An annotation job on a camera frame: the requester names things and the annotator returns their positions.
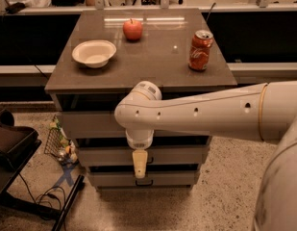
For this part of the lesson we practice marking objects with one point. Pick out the wire mesh basket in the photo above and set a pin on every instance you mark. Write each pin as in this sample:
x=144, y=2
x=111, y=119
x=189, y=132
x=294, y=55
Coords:
x=57, y=144

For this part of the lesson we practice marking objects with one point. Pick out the grey bottom drawer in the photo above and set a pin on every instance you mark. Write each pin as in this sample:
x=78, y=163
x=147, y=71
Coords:
x=151, y=179

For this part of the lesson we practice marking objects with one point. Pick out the grey top drawer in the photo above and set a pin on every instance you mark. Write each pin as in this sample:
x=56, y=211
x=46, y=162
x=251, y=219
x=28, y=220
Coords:
x=90, y=125

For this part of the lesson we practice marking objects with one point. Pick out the orange soda can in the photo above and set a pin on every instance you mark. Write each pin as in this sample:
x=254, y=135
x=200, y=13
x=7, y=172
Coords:
x=199, y=52

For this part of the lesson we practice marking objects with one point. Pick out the white paper bowl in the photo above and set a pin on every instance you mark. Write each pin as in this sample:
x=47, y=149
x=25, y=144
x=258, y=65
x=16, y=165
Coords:
x=94, y=53

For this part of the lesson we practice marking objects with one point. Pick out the grey drawer cabinet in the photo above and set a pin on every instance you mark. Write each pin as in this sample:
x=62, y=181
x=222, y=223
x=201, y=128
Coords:
x=160, y=56

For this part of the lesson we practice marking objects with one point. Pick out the grey drawer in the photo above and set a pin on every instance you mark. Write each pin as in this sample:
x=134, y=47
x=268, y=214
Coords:
x=158, y=155
x=151, y=179
x=90, y=125

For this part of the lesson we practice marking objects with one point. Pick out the red apple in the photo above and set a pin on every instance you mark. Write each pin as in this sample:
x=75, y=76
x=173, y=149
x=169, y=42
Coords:
x=132, y=29

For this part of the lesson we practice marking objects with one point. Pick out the dark tray on stand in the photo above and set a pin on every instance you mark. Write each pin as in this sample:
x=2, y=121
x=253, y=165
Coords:
x=17, y=146

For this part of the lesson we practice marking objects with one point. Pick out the grey middle drawer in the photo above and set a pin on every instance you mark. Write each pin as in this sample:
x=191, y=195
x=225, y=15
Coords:
x=158, y=155

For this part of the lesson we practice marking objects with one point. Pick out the black stand leg left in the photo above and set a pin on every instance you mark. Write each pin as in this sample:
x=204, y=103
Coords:
x=79, y=184

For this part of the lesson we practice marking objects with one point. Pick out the blue tape cross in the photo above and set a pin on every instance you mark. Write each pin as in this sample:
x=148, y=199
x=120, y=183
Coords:
x=66, y=175

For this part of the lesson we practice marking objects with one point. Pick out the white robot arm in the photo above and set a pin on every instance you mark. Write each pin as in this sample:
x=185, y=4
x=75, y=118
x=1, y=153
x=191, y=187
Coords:
x=263, y=112

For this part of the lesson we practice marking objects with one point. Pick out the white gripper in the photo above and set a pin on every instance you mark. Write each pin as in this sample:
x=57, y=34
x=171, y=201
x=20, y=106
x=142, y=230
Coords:
x=139, y=142

